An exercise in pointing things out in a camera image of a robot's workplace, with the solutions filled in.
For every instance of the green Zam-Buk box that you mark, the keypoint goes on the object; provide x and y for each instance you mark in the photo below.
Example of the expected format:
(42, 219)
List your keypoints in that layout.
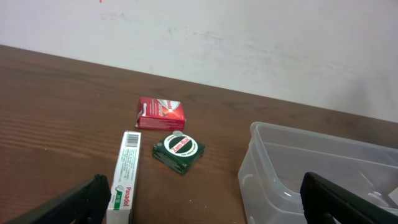
(179, 152)

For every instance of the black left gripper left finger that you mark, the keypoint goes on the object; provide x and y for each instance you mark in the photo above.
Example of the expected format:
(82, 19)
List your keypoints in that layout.
(84, 204)

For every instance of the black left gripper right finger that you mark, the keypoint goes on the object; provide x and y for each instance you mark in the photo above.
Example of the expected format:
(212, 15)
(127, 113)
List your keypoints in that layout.
(327, 203)

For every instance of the white Panadol box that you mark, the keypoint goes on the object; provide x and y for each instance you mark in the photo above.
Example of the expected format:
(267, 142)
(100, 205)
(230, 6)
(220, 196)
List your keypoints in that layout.
(119, 209)

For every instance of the red medicine box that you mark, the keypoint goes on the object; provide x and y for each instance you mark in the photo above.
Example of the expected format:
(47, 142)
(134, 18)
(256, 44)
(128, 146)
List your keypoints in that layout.
(159, 114)

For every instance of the clear plastic container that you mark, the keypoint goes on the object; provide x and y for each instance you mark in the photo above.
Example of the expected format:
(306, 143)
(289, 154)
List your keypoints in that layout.
(278, 157)

